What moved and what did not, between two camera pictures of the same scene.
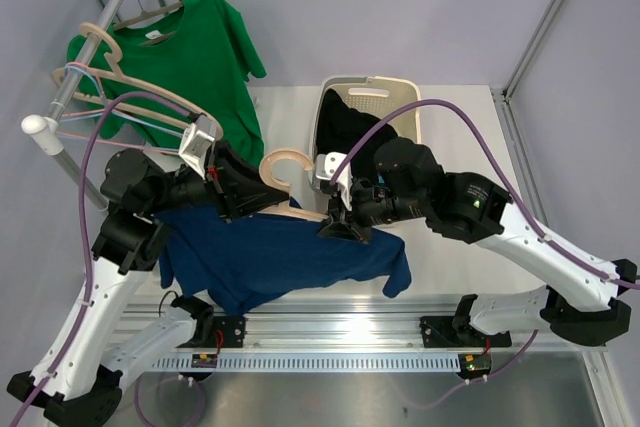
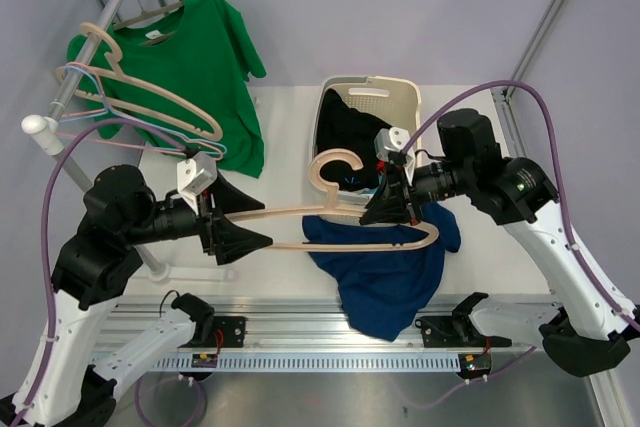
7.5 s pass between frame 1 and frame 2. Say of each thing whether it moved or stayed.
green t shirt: stayed
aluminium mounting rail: stayed
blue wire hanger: stayed
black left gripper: moved
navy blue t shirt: moved
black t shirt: stayed
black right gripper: moved
